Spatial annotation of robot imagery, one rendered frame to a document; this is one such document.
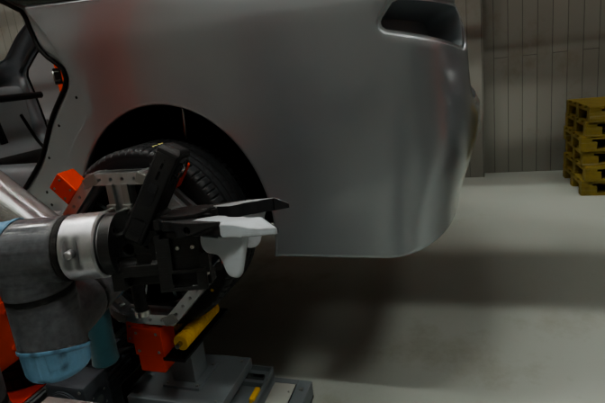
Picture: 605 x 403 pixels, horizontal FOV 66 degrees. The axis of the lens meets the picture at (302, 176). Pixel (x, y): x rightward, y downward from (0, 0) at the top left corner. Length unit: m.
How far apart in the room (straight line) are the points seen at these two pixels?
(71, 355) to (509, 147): 5.26
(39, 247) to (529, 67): 5.26
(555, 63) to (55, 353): 5.33
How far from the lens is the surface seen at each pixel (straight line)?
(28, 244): 0.58
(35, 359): 0.64
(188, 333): 1.75
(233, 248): 0.47
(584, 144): 4.77
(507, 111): 5.54
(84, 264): 0.56
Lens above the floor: 1.39
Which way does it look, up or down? 13 degrees down
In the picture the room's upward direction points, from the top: 6 degrees counter-clockwise
